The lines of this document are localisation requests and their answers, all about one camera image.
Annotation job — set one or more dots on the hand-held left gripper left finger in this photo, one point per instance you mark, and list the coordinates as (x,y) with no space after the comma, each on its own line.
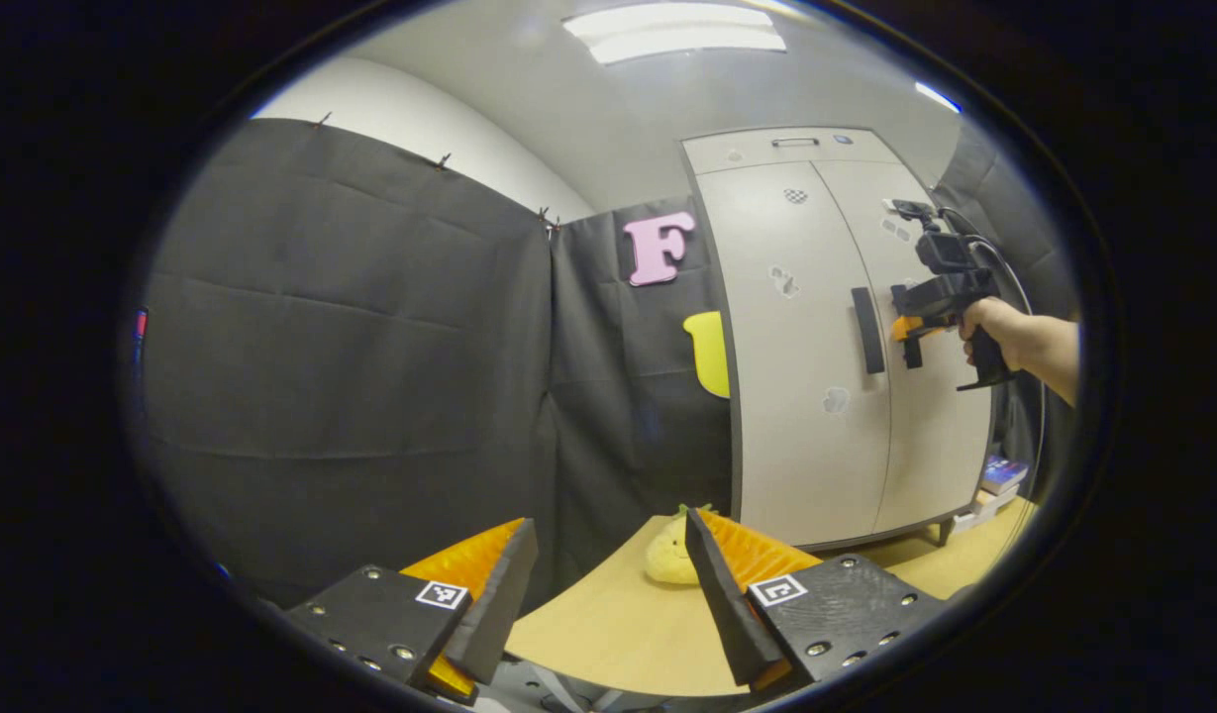
(504,594)

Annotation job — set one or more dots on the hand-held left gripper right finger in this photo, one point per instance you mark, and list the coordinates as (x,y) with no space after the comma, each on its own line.
(722,604)

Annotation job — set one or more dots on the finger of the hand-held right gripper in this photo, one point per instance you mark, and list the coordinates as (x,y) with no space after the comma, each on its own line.
(913,328)

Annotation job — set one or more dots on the grey cabinet door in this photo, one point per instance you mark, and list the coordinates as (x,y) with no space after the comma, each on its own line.
(940,446)
(796,396)

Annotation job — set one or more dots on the grey double-door shoe cabinet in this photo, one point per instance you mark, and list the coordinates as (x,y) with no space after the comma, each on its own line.
(727,153)

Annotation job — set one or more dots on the yellow plush toy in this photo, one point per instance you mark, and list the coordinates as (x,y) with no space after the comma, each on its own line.
(667,560)

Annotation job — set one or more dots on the blue book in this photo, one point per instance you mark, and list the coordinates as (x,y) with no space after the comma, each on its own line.
(1006,473)

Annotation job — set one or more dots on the beige book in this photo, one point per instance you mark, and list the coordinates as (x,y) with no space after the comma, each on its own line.
(996,500)

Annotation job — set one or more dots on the white book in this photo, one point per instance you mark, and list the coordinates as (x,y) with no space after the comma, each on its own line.
(972,519)

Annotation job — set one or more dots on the black backdrop cloth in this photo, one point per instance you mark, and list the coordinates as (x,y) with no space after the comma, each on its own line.
(351,347)

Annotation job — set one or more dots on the large ceiling light panel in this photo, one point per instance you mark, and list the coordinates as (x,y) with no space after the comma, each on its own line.
(672,32)

